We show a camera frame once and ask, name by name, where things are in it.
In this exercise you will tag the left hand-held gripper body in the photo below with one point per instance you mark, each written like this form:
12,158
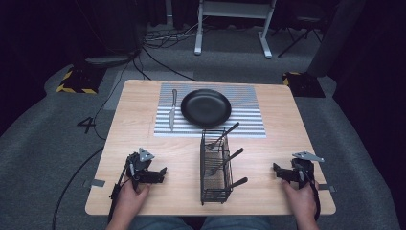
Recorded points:
140,164

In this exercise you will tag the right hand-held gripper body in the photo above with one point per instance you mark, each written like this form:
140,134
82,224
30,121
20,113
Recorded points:
304,169

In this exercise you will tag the person's right hand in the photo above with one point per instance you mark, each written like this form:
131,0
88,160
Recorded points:
300,202

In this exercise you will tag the person's left hand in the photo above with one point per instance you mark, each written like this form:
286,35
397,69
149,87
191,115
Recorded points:
129,199

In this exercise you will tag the grey tape strip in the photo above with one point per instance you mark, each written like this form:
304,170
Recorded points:
95,183
327,188

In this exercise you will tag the grey striped placemat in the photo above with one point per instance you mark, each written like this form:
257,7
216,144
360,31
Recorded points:
249,118

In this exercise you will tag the silver table knife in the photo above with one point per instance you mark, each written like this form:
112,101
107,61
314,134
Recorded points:
173,111

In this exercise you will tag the person's blue jeans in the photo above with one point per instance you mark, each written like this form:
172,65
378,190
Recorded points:
230,223

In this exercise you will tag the black round plate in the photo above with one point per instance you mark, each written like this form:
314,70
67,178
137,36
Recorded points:
206,108

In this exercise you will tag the yellow-black striped stand base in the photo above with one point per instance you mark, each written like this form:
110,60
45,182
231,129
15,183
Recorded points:
79,81
304,84

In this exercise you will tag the grey flat stand foot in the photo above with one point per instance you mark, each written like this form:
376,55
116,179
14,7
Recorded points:
107,60

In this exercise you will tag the black tripod stand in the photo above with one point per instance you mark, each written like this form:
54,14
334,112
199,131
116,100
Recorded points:
300,35

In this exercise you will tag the grey curtain column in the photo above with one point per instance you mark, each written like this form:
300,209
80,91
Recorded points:
338,35

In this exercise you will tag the white metal table frame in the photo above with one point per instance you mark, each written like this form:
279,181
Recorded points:
234,9

